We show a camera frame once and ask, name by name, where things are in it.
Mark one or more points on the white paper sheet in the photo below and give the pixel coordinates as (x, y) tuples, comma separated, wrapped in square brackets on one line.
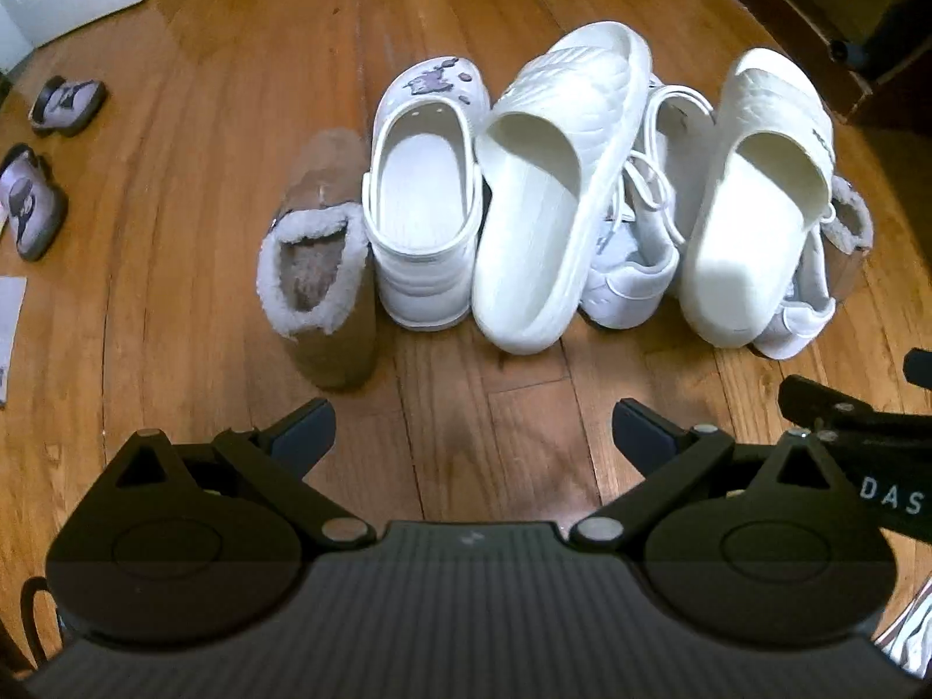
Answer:
[(9, 335)]

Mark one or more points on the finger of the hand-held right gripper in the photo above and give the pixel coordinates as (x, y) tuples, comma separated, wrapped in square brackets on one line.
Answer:
[(866, 426), (920, 366)]

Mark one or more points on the white sneaker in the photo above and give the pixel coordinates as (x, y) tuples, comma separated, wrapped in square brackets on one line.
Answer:
[(797, 320), (633, 277)]

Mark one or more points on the brown fur-lined slipper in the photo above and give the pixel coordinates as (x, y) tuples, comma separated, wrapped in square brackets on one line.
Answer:
[(328, 306), (853, 233)]

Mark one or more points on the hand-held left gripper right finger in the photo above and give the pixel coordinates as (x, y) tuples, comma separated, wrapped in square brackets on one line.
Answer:
[(639, 433)]

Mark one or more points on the dark wooden shelf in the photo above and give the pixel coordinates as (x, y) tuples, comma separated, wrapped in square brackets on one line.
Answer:
[(794, 36)]

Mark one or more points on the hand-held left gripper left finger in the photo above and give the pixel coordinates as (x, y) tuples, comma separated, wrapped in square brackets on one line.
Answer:
[(309, 433)]

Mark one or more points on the white clog with charms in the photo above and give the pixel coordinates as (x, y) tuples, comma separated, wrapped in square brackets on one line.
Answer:
[(422, 196)]

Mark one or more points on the black stand leg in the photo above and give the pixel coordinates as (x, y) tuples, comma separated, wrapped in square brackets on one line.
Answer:
[(874, 58)]

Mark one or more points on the white cloth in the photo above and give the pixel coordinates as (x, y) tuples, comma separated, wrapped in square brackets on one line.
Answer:
[(910, 633)]

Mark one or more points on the white slide sandal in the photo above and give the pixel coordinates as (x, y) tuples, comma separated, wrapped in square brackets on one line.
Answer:
[(539, 211), (757, 218)]

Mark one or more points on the purple sandal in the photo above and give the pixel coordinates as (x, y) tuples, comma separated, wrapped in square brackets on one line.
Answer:
[(65, 105), (29, 204)]

